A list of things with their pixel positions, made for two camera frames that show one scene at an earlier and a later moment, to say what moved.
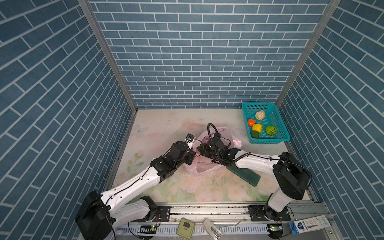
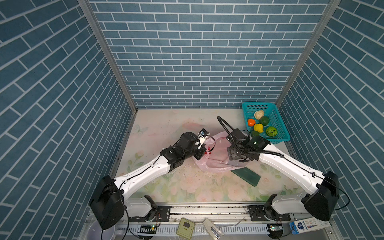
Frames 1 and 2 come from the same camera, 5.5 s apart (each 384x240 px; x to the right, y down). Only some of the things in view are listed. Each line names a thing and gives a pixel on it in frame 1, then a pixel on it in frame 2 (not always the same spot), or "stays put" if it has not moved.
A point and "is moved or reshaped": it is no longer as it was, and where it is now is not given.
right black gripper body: (207, 152) to (234, 153)
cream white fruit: (260, 115) stays put
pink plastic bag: (200, 164) is moved or reshaped
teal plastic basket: (265, 124) stays put
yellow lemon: (257, 127) stays put
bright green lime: (271, 130) stays put
